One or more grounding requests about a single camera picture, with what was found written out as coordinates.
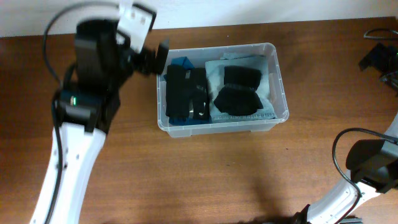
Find teal blue garment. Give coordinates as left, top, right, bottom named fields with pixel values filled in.
left=163, top=56, right=210, bottom=126

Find black garment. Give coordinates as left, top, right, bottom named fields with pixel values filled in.
left=165, top=63, right=210, bottom=122

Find light blue jeans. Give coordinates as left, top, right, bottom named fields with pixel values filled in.
left=205, top=53, right=275, bottom=116

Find dark navy garment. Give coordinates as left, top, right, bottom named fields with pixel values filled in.
left=214, top=65, right=264, bottom=116

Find dark blue jeans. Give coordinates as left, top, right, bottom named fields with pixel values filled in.
left=211, top=110, right=277, bottom=123

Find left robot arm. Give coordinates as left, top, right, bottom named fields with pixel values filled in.
left=31, top=18, right=169, bottom=223

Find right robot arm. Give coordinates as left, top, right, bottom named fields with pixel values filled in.
left=291, top=119, right=397, bottom=224

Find clear plastic storage bin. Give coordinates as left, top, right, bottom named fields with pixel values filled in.
left=157, top=43, right=289, bottom=138

